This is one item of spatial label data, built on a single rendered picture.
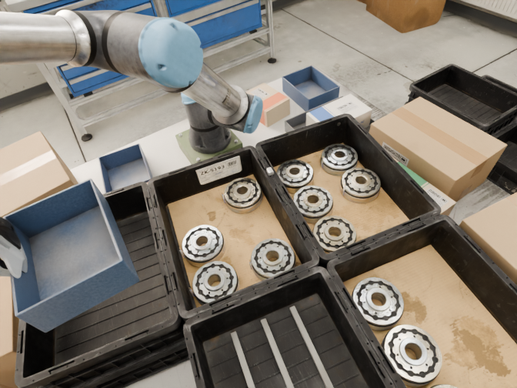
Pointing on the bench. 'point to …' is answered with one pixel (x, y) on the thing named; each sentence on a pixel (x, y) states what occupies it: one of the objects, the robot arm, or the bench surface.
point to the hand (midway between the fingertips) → (16, 265)
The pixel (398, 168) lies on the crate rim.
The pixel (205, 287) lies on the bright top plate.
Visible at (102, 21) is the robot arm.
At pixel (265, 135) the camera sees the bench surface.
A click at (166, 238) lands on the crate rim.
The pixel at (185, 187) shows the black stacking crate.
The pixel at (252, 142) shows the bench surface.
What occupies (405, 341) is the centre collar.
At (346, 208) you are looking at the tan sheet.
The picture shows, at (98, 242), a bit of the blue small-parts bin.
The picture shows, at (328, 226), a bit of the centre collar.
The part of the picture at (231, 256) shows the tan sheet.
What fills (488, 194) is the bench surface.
